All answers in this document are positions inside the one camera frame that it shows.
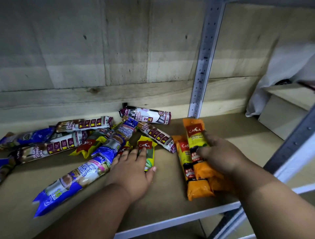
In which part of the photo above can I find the person's right hand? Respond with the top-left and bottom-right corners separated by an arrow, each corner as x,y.
196,133 -> 247,178

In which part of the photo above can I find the person's left hand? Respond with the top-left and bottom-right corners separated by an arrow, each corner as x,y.
106,147 -> 157,204

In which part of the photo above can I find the yellow green garbage bag packet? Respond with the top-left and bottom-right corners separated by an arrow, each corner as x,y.
137,135 -> 158,172
69,128 -> 115,159

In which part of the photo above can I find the orange garbage bag packet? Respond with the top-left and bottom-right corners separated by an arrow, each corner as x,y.
183,118 -> 230,193
171,135 -> 215,201

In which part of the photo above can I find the person's right forearm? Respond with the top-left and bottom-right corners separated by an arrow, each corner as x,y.
231,160 -> 315,239

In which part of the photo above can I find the person's left forearm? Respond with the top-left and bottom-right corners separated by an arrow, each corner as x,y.
34,183 -> 134,239

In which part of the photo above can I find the blue garbage bag packet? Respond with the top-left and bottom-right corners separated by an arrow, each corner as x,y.
0,127 -> 56,151
33,153 -> 112,218
91,117 -> 139,164
0,158 -> 17,184

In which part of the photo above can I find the white maroon garbage bag packet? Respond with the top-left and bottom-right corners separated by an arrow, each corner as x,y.
9,130 -> 89,165
56,116 -> 114,133
119,106 -> 172,125
136,122 -> 177,153

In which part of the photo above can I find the perforated grey metal shelf upright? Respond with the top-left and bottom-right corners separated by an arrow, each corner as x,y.
188,0 -> 226,119
208,103 -> 315,239

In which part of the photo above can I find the beige box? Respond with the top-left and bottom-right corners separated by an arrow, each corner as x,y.
258,83 -> 315,141

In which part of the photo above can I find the white plastic bag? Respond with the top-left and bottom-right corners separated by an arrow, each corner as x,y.
245,41 -> 315,118

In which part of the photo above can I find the white metal shelf rail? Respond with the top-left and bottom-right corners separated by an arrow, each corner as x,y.
114,201 -> 242,239

